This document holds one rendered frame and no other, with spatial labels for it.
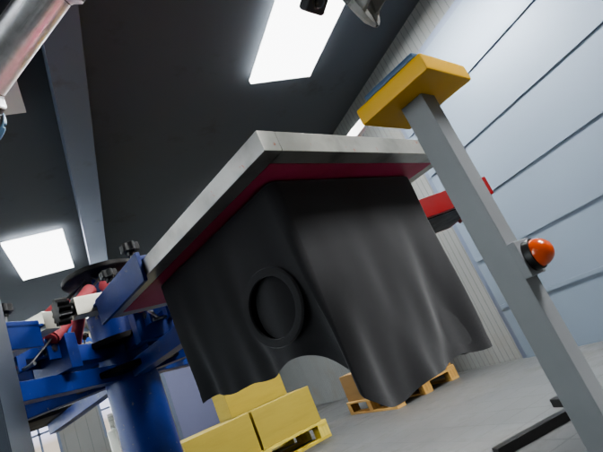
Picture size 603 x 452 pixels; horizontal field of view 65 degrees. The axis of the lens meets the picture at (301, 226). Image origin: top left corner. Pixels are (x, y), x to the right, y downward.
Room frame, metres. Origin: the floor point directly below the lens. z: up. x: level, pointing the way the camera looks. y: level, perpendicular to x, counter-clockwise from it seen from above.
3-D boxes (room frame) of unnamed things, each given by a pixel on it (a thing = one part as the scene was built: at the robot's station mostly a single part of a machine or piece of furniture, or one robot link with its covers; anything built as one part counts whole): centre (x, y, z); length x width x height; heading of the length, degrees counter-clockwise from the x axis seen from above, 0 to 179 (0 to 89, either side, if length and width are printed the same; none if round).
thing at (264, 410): (4.78, 1.34, 0.42); 1.50 x 1.16 x 0.84; 115
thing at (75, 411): (2.33, 1.34, 0.91); 1.34 x 0.41 x 0.08; 46
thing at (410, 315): (0.94, -0.12, 0.74); 0.45 x 0.03 x 0.43; 136
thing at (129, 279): (1.11, 0.45, 0.97); 0.30 x 0.05 x 0.07; 46
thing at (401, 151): (1.14, 0.09, 0.97); 0.79 x 0.58 x 0.04; 46
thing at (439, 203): (2.27, -0.51, 1.06); 0.61 x 0.46 x 0.12; 106
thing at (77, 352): (1.87, 0.85, 0.99); 0.82 x 0.79 x 0.12; 46
